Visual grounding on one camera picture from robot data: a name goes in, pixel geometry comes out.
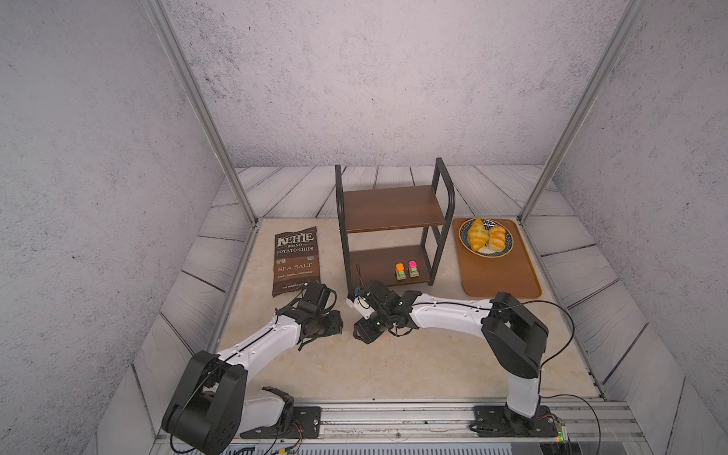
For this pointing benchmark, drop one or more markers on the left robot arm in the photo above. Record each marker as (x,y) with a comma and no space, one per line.
(210,406)

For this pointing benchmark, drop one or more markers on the green truck orange drum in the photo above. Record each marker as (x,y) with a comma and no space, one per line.
(400,272)

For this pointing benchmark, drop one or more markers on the aluminium frame post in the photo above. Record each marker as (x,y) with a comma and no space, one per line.
(606,63)
(168,39)

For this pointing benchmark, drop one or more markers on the green truck pink drum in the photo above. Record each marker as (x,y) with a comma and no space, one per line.
(413,269)

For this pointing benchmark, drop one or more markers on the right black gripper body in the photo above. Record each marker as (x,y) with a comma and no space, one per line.
(372,327)

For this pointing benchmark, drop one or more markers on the croissant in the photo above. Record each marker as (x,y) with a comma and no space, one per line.
(477,235)
(497,239)

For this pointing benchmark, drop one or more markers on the left aluminium frame post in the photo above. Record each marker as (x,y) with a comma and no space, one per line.
(168,39)

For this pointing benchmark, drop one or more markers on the two-tier wooden metal shelf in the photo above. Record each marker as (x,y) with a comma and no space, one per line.
(429,208)

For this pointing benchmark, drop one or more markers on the brown wooden tray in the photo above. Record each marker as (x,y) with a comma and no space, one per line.
(484,277)

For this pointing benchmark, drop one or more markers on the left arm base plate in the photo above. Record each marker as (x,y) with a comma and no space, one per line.
(298,422)

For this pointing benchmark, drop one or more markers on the left croissant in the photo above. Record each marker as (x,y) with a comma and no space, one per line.
(477,235)

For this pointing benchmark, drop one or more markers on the Kettle potato chips bag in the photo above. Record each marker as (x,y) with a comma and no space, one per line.
(296,260)

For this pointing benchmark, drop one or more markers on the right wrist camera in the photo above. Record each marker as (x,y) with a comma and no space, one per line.
(361,306)

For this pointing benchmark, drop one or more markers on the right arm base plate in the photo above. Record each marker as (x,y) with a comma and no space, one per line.
(501,422)

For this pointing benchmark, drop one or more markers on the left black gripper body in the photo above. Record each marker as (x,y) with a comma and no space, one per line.
(327,323)

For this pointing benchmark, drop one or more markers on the blue patterned plate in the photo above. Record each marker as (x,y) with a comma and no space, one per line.
(485,252)

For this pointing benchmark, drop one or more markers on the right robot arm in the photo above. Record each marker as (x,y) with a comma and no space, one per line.
(516,336)

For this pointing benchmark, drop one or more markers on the right croissant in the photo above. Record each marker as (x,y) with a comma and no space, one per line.
(497,239)

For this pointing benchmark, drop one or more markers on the right aluminium frame post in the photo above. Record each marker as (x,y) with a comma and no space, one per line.
(606,63)

